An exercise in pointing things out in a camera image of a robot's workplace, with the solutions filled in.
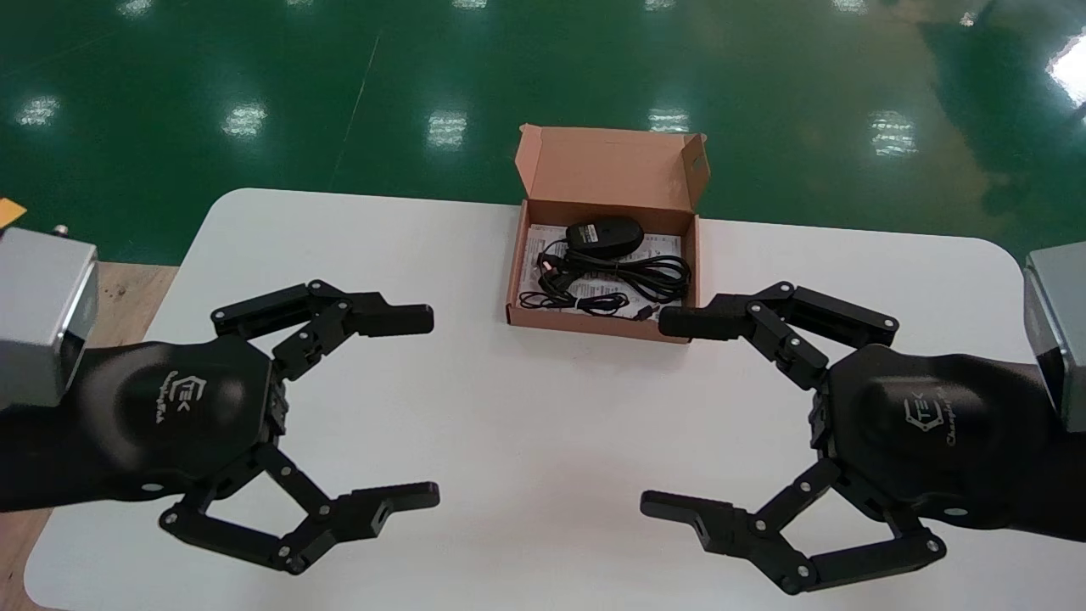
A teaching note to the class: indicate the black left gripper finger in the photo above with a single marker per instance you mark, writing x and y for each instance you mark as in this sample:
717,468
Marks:
390,318
373,505

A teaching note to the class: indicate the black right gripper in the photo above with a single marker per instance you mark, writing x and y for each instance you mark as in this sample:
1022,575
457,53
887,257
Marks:
933,441

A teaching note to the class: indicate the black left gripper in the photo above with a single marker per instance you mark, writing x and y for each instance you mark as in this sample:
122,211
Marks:
127,424

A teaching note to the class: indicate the black computer mouse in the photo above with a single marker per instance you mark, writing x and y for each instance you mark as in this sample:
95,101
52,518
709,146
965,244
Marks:
604,236

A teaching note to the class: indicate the brown cardboard storage box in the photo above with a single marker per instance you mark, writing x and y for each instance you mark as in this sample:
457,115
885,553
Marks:
607,170

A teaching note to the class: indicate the white printed paper manual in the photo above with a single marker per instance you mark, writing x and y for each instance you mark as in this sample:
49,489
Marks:
662,246

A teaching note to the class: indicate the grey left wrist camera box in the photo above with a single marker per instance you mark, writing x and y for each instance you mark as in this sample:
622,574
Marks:
38,314

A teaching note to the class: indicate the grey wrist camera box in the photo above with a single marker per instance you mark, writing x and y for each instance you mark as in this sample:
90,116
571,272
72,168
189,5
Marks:
1065,331
38,314

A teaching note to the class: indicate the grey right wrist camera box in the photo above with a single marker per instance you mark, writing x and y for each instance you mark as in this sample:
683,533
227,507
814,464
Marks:
1065,331

